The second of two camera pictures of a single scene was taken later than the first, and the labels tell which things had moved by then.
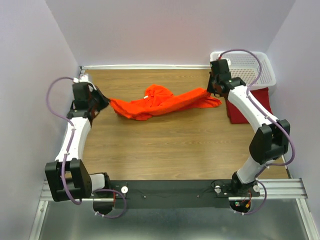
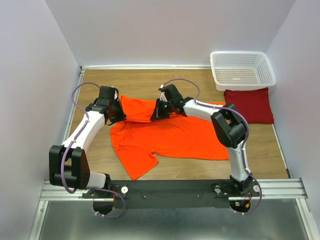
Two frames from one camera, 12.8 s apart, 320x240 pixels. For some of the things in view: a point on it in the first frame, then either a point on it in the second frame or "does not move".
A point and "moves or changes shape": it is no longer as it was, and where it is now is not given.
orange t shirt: (157, 100) moves or changes shape
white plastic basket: (254, 67) does not move
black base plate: (179, 194) does not move
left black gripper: (105, 101) -> (122, 116)
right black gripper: (210, 89) -> (157, 114)
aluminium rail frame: (289, 191) does not move
